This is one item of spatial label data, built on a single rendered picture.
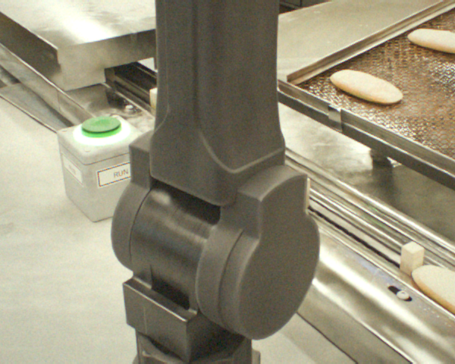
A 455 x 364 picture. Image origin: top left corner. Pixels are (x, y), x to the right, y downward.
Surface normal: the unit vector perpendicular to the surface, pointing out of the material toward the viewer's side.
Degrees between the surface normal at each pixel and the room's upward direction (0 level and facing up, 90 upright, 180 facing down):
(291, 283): 90
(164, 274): 93
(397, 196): 0
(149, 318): 90
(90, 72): 90
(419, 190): 0
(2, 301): 0
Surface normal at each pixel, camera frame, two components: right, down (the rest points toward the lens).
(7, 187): -0.02, -0.88
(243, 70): 0.70, 0.31
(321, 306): -0.83, 0.29
